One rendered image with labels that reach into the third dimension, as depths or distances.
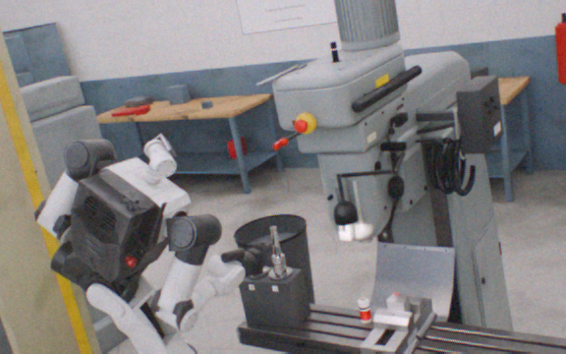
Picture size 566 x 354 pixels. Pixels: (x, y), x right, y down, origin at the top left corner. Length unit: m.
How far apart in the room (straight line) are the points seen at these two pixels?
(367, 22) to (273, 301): 1.06
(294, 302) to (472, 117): 0.92
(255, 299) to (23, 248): 1.27
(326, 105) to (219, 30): 5.88
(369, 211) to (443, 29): 4.48
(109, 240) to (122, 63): 6.97
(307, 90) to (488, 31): 4.54
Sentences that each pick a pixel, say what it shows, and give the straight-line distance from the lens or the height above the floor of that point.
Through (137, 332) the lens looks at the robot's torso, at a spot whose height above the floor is 1.17.
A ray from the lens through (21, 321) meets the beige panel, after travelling 3.46.
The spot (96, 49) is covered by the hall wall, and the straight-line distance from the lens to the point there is 9.19.
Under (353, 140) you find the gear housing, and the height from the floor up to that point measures 1.67.
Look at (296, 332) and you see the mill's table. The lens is 2.57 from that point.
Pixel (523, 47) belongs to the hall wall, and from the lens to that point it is 6.34.
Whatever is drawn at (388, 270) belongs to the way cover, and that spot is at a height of 0.99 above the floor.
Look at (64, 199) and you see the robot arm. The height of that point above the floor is 1.64.
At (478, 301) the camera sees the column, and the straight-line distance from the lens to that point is 2.80.
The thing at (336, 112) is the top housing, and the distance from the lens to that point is 1.95.
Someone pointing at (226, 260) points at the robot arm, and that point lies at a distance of 2.28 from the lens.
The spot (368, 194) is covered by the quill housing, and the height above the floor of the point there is 1.48.
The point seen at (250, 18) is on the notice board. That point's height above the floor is 1.69.
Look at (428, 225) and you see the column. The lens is 2.65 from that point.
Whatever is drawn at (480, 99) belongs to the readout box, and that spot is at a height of 1.69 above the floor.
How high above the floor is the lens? 2.22
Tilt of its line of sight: 17 degrees down
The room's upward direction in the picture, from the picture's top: 11 degrees counter-clockwise
